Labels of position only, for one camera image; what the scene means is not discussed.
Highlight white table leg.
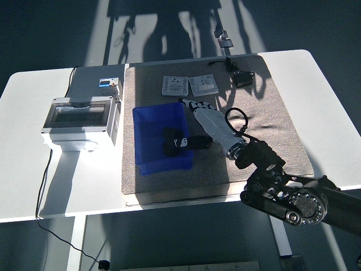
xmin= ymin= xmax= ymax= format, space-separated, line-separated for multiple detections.
xmin=267 ymin=217 xmax=293 ymax=258
xmin=65 ymin=215 xmax=86 ymax=271

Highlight grey table foot plate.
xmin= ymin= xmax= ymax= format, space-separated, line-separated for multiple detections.
xmin=278 ymin=254 xmax=307 ymax=271

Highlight black adapter cord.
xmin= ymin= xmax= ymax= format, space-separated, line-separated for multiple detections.
xmin=208 ymin=56 xmax=241 ymax=75

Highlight grey-brown mat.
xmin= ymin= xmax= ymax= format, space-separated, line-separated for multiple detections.
xmin=121 ymin=55 xmax=315 ymax=208

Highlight grey square socket panel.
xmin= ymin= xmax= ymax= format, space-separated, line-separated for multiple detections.
xmin=188 ymin=73 xmax=221 ymax=98
xmin=161 ymin=75 xmax=190 ymax=98

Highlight thin black cable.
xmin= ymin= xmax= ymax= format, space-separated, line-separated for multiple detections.
xmin=65 ymin=67 xmax=79 ymax=98

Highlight blue plastic box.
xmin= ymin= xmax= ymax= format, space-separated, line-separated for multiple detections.
xmin=132 ymin=102 xmax=195 ymax=177

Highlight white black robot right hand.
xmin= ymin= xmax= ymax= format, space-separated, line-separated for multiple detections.
xmin=171 ymin=98 xmax=241 ymax=151

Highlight long black power cable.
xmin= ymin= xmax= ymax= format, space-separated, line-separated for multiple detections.
xmin=34 ymin=148 xmax=100 ymax=265

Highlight black large hexagonal nut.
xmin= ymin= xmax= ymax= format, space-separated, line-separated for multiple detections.
xmin=162 ymin=137 xmax=189 ymax=158

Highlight black power adapter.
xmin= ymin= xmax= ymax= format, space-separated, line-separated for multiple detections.
xmin=231 ymin=70 xmax=255 ymax=89

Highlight blue white circuit breaker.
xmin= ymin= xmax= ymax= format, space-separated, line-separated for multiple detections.
xmin=98 ymin=78 xmax=121 ymax=100

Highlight grey electrical distribution box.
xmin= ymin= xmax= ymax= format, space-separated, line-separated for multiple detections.
xmin=40 ymin=95 xmax=123 ymax=152

